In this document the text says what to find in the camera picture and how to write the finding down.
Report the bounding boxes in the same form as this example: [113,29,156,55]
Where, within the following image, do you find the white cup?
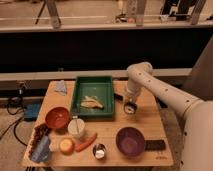
[68,118,85,138]

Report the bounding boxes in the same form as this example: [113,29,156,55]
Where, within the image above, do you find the black cables on floor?
[0,87,28,147]

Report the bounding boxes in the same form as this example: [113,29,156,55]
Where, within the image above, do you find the blue box on floor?
[24,103,41,121]

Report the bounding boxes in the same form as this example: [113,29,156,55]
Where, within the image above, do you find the green plastic tray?
[71,76,115,120]

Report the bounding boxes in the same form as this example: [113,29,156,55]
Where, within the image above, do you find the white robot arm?
[125,62,213,171]

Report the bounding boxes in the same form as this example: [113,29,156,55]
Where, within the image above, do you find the red bowl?
[45,107,70,130]

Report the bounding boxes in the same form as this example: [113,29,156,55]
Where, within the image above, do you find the beige cloth in tray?
[80,96,104,109]

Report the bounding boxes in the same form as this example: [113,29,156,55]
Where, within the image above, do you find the black rectangular block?
[145,140,166,151]

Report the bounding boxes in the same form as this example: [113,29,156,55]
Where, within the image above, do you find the orange carrot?
[75,133,98,152]

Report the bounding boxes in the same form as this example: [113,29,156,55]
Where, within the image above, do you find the purple bowl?
[116,127,146,157]

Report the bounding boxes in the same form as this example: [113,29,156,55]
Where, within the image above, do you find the light blue small cloth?
[55,80,67,96]

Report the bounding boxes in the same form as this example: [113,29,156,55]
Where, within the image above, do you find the small metal cup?
[92,143,106,160]

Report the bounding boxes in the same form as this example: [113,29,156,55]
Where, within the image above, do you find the yellow round fruit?
[59,138,74,155]

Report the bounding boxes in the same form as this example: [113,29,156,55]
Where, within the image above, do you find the dark red grapes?
[29,123,50,154]

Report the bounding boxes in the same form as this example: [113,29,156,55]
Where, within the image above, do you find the blue crumpled cloth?
[30,136,51,163]

